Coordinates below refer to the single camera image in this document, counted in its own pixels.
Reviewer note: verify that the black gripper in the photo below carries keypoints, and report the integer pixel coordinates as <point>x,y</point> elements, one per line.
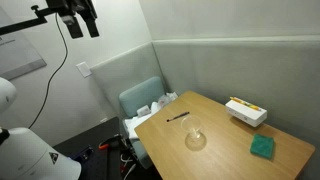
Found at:
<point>71,6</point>

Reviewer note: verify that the green sponge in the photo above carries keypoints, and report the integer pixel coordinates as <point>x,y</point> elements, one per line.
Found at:
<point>262,146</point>

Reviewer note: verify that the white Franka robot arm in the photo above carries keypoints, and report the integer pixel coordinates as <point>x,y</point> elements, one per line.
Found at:
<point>30,153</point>

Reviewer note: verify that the teal upholstered chair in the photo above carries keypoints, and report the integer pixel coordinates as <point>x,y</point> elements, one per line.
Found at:
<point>140,95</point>

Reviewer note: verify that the small white carton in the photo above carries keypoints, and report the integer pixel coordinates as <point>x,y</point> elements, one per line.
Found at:
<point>143,110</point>

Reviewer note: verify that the white crumpled bags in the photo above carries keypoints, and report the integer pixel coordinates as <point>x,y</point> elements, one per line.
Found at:
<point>136,123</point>

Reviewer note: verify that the small dark control box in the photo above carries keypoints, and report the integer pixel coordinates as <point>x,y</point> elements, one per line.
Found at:
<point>83,153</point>

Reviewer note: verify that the black pen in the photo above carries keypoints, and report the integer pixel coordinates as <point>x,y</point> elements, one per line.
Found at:
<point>178,116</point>

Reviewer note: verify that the black robot platform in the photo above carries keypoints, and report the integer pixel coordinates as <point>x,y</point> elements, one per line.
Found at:
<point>96,160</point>

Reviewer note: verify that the clear glass bowl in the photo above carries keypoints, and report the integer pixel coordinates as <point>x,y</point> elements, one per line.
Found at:
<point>194,133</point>

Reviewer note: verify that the yellow pencil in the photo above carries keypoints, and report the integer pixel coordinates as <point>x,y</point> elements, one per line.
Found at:
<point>246,103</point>

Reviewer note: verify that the white rectangular box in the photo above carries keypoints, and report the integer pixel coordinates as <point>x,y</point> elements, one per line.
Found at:
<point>245,115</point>

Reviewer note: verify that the white wall switch plate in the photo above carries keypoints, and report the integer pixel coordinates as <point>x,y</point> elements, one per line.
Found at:
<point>83,69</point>

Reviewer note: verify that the short grey padded wall panel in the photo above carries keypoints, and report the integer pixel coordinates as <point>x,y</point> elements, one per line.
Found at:
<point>126,70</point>

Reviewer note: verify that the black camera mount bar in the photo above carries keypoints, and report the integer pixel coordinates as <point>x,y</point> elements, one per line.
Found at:
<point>20,25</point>

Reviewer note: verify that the grey framed wall board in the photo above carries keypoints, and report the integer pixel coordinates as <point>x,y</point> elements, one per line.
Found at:
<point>16,56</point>

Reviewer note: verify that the white wall outlet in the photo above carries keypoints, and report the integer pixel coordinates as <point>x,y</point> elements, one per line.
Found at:
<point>104,119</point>

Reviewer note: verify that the long grey padded wall panel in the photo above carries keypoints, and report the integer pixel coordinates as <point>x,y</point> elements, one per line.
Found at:
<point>250,70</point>

